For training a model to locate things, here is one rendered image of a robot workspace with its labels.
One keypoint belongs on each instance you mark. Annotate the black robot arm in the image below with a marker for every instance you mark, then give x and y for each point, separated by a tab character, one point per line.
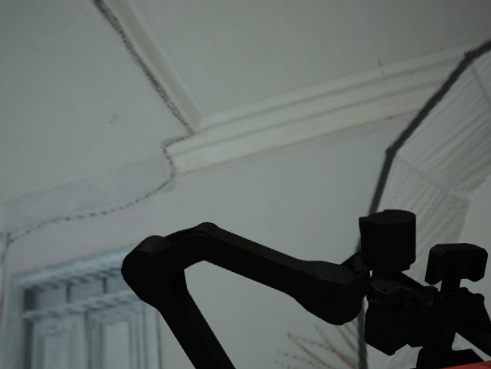
155	271

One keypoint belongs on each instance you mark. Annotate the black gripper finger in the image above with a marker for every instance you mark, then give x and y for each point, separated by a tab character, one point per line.
451	359
466	315

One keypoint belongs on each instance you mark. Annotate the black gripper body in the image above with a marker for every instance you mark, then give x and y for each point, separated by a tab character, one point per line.
449	263

